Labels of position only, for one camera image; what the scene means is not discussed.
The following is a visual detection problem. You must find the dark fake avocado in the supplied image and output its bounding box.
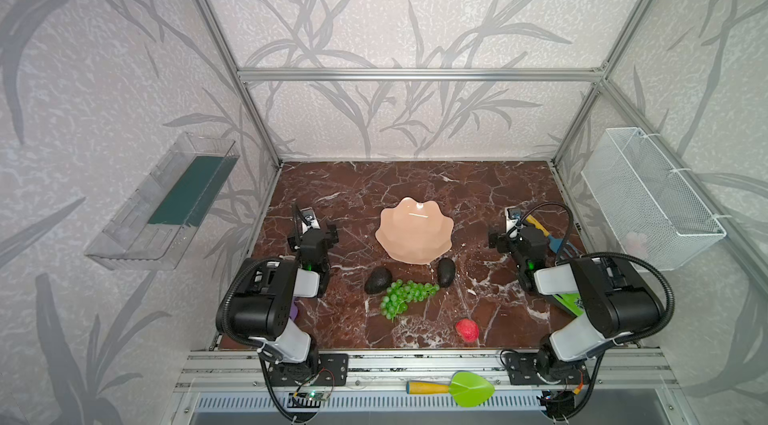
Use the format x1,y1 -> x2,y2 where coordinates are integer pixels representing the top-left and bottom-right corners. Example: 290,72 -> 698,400
436,258 -> 456,288
364,266 -> 393,295

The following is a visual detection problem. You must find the green fake grape bunch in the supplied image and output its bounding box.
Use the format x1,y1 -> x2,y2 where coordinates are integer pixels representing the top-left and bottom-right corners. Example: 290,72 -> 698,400
379,280 -> 440,321

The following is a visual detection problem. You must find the pink scalloped fruit bowl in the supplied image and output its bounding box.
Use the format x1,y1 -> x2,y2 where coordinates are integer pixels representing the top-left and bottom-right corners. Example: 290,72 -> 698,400
375,197 -> 454,265

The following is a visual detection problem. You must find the red fake strawberry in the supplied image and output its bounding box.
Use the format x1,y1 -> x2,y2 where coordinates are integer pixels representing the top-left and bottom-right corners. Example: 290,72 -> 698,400
455,319 -> 480,343

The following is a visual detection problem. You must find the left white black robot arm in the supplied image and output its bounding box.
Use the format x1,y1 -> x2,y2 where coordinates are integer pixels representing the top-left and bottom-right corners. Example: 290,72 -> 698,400
216,205 -> 339,375

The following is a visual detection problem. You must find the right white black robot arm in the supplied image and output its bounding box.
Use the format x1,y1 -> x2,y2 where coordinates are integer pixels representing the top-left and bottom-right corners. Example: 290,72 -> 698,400
488,207 -> 675,385

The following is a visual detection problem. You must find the pink object in basket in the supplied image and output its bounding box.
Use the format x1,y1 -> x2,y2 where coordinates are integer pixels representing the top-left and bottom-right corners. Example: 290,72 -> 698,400
622,232 -> 649,260

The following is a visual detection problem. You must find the green pad in shelf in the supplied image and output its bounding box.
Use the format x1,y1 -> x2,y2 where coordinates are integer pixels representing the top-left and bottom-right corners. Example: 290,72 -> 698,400
148,155 -> 238,227

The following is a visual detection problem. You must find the small circuit board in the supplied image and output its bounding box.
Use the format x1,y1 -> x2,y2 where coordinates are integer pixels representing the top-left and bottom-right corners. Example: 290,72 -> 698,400
289,390 -> 332,408

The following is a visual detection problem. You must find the blue toy rake yellow handle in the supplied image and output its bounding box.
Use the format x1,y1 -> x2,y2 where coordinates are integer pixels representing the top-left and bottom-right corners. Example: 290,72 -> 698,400
525,215 -> 579,257

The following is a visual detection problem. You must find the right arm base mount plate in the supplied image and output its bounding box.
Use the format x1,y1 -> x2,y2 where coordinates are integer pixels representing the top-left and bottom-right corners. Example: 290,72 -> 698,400
499,349 -> 589,386

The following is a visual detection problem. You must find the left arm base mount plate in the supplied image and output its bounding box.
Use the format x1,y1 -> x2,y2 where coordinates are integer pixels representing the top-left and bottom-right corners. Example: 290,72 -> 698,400
267,353 -> 349,387

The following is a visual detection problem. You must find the white wire mesh basket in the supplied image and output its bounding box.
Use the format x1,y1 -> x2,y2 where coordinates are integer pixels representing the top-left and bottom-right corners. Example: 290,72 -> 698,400
581,127 -> 727,271

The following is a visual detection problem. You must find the green toy trowel yellow handle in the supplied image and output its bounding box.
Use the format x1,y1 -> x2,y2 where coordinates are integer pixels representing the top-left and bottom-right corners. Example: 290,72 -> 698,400
406,371 -> 495,408

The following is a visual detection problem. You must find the clear plastic wall shelf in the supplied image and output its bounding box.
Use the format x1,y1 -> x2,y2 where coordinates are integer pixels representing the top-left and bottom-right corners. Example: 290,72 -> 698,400
85,132 -> 240,271

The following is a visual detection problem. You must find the aluminium front rail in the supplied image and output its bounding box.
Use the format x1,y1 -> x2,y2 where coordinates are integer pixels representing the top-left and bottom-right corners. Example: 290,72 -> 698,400
174,348 -> 680,392

